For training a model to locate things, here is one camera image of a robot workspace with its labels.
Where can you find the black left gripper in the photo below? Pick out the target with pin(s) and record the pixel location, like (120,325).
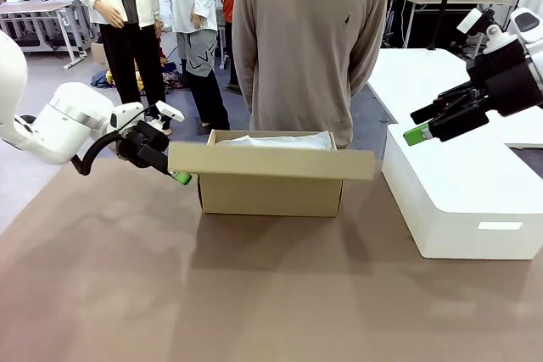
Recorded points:
(144,137)

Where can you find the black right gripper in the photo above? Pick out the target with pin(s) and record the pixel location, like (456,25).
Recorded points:
(509,78)

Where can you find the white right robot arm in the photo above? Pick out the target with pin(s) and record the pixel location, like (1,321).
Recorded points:
(528,27)

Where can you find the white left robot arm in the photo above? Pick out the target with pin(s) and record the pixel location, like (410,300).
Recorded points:
(72,120)

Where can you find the cardboard shoe box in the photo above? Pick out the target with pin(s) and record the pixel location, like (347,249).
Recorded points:
(271,196)

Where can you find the small brown cardboard box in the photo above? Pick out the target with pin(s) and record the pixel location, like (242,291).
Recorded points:
(99,54)

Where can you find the hand of white shirt figure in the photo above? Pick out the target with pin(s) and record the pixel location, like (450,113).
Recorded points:
(197,20)

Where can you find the right hand of jacket figure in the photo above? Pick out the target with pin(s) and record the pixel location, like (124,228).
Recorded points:
(110,12)

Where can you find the white foam block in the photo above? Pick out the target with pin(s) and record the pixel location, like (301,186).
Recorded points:
(466,184)

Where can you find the colourful cloth pile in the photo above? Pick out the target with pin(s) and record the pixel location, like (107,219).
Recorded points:
(169,76)

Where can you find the black stand pole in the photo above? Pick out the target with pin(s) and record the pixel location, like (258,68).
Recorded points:
(443,1)

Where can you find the brown table with white legs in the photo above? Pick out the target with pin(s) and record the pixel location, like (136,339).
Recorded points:
(458,0)

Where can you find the figure in white jacket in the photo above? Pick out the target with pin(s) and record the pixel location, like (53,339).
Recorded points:
(127,52)

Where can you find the white tissue paper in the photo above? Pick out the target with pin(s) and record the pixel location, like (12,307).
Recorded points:
(275,141)

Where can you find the white label sticker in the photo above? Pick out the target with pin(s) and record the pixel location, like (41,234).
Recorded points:
(500,226)

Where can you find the person in beige sweater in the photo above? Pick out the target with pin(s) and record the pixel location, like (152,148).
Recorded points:
(305,48)

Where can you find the grey table with robots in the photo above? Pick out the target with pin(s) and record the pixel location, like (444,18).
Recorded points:
(38,8)

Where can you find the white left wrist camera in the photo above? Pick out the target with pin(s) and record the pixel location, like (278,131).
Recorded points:
(169,111)

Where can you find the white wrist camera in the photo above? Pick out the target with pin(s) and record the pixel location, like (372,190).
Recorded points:
(169,111)
(470,22)

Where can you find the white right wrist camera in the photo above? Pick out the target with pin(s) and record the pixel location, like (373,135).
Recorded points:
(470,22)

